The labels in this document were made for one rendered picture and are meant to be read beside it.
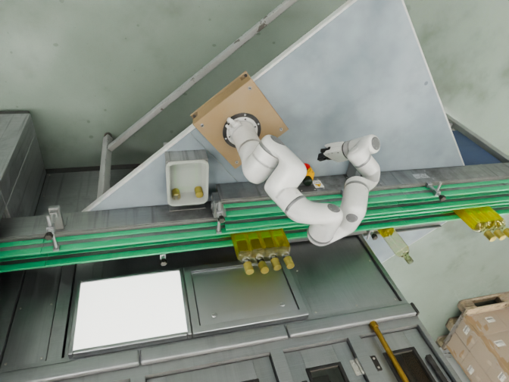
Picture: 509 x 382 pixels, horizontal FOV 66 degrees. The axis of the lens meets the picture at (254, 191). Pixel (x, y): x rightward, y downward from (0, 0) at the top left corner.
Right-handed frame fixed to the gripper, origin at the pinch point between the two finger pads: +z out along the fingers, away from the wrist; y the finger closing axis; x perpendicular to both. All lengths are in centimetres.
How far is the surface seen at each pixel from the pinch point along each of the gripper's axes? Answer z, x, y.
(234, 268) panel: 30, 54, 12
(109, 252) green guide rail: 50, 60, 62
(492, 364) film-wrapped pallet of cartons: 94, 68, -365
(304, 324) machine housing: -1, 70, -7
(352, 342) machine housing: -12, 72, -22
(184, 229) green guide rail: 35, 43, 38
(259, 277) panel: 22, 55, 4
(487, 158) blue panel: -16, -41, -108
